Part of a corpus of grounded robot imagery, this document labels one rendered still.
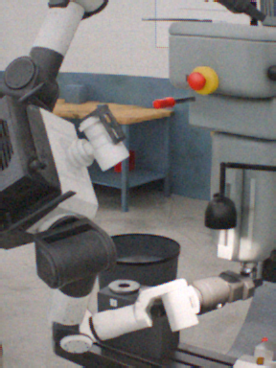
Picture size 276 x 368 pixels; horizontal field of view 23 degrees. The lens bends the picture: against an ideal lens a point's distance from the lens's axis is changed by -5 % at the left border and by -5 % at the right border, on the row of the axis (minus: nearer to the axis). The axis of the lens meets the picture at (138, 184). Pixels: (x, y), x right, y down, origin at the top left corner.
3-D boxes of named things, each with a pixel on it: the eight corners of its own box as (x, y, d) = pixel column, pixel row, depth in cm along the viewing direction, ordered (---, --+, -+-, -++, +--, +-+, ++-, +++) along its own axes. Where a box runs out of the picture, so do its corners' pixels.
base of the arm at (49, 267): (52, 303, 138) (59, 271, 130) (22, 260, 144) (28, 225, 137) (110, 283, 146) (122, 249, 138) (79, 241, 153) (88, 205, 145)
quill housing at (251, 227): (267, 272, 155) (275, 139, 147) (197, 257, 167) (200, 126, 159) (299, 249, 169) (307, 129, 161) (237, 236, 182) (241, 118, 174)
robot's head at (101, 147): (90, 178, 146) (124, 159, 143) (66, 137, 146) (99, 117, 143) (101, 172, 153) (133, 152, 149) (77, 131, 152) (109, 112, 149)
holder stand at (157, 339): (160, 359, 192) (162, 303, 187) (98, 343, 203) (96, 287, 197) (179, 344, 202) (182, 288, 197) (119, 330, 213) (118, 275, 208)
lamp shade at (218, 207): (200, 228, 145) (202, 200, 144) (207, 218, 152) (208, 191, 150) (234, 231, 143) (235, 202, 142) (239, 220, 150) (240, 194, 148)
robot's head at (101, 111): (89, 160, 147) (113, 146, 142) (70, 126, 146) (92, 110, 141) (106, 149, 152) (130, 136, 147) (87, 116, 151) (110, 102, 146)
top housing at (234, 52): (260, 101, 133) (258, 27, 129) (156, 88, 149) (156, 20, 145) (334, 89, 169) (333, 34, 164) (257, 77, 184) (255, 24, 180)
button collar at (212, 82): (214, 96, 138) (213, 68, 136) (190, 93, 141) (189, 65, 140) (218, 95, 139) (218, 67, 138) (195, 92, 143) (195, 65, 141)
